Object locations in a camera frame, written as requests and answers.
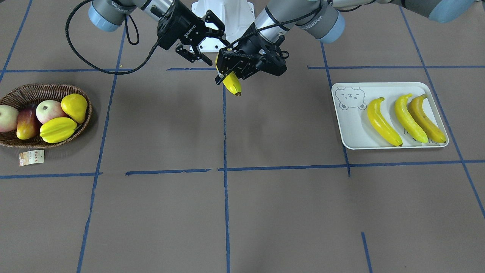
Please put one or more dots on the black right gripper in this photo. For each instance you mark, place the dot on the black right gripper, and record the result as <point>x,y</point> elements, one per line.
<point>177,31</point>

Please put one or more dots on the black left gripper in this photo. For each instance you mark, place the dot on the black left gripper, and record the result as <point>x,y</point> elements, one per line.
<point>253,48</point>

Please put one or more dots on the yellow banana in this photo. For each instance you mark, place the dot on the yellow banana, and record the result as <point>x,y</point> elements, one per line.
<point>231,82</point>
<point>381,125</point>
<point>407,121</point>
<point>432,131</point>

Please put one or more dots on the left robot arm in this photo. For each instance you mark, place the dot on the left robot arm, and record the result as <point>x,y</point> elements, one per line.
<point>325,20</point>

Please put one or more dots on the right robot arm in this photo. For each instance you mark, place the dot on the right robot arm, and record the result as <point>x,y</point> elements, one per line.
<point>108,15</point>

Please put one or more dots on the brown wicker basket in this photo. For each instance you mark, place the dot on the brown wicker basket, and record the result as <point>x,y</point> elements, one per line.
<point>25,95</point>

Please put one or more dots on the white bear tray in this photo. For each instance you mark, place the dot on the white bear tray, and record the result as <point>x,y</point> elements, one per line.
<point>352,101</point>

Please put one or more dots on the yellow pear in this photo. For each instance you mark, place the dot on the yellow pear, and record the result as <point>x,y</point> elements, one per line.
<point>75,106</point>

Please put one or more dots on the pink apple inner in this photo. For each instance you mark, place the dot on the pink apple inner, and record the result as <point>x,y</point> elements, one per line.
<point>49,109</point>

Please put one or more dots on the yellow starfruit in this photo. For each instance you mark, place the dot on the yellow starfruit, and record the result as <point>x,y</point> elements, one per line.
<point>58,129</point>

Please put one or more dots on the red yellow mango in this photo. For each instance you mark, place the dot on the red yellow mango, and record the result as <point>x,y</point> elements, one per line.
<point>28,125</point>

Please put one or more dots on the pink peach outer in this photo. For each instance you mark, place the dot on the pink peach outer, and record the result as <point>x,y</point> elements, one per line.
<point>8,118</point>

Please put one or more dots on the paper price tag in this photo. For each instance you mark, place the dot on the paper price tag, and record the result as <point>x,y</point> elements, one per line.
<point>31,157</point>

